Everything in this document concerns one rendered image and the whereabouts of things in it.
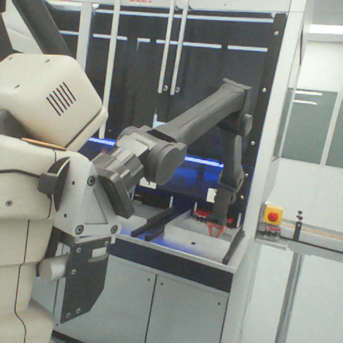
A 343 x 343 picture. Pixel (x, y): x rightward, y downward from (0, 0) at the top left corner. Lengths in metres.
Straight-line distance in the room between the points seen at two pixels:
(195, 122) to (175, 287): 1.12
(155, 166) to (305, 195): 5.61
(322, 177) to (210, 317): 4.67
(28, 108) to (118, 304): 1.41
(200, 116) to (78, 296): 0.44
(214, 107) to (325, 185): 5.41
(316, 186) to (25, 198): 5.73
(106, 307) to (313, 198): 4.75
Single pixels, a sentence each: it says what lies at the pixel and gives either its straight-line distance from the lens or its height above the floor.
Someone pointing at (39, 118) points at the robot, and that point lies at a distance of 0.62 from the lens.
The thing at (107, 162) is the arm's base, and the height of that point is 1.23.
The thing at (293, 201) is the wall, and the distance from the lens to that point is 6.15.
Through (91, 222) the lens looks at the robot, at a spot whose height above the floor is 1.13.
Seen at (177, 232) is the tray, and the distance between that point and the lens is 1.32.
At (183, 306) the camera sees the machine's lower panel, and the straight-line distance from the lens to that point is 1.72.
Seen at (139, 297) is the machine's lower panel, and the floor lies 0.43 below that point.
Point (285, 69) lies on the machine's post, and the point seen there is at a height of 1.59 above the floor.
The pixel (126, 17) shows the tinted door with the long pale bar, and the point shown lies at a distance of 1.77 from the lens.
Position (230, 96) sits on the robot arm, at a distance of 0.84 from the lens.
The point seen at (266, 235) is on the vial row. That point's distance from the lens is 1.55.
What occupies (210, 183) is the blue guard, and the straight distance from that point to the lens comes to 1.52.
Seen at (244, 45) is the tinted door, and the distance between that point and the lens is 1.55.
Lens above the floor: 1.30
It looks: 9 degrees down
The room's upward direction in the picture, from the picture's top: 10 degrees clockwise
